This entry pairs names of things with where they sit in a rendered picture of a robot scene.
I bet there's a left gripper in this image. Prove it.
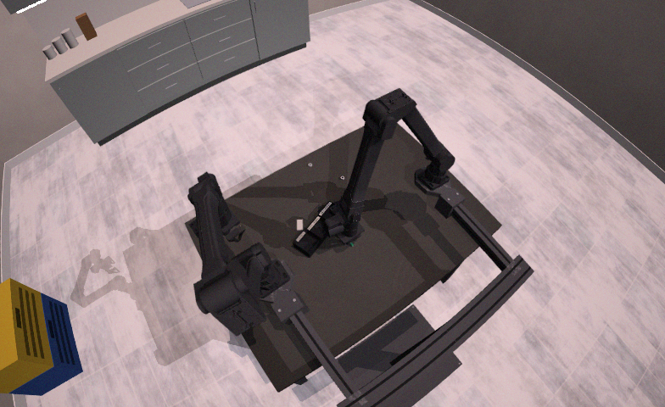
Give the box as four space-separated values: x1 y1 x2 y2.
219 206 245 243

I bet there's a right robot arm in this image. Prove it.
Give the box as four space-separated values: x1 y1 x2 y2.
323 88 455 237

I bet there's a black three-compartment bin rack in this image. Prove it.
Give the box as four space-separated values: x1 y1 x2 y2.
293 200 335 258

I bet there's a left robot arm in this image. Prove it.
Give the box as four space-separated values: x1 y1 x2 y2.
187 172 290 336

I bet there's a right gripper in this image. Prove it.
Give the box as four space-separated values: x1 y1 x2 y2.
336 223 365 245

